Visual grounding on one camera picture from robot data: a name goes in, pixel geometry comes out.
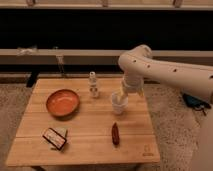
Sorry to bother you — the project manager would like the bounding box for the dark red snack bar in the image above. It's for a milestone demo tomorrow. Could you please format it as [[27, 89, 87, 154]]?
[[111, 123, 120, 146]]

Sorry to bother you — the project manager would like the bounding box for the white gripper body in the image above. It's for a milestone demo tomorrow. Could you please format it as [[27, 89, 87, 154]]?
[[122, 75, 144, 94]]

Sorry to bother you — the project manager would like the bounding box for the white cup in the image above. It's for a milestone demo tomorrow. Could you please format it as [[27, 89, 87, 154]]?
[[111, 92, 128, 115]]

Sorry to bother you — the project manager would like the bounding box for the blue device on floor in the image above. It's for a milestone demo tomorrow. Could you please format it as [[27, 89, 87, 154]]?
[[182, 94, 211, 109]]

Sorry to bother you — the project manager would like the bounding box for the wooden table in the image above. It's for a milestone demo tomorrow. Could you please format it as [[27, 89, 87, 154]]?
[[6, 78, 160, 166]]

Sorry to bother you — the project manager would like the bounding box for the orange bowl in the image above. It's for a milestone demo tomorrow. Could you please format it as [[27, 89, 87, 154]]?
[[46, 89, 80, 117]]

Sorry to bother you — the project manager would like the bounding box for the clear plastic bottle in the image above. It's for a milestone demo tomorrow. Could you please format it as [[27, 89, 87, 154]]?
[[89, 71, 99, 98]]

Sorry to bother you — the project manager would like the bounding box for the black cable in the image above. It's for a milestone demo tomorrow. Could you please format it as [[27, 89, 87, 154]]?
[[196, 103, 212, 117]]

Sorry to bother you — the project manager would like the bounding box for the small snack box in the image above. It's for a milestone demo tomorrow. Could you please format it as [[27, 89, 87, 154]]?
[[42, 128, 67, 150]]

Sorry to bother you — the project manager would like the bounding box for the white crumpled cloth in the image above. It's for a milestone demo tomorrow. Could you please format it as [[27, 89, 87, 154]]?
[[17, 46, 37, 56]]

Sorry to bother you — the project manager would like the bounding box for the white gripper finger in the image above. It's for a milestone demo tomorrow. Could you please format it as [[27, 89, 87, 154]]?
[[118, 89, 128, 102]]

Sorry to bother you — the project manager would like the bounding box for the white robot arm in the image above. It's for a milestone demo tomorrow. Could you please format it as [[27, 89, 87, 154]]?
[[118, 45, 213, 171]]

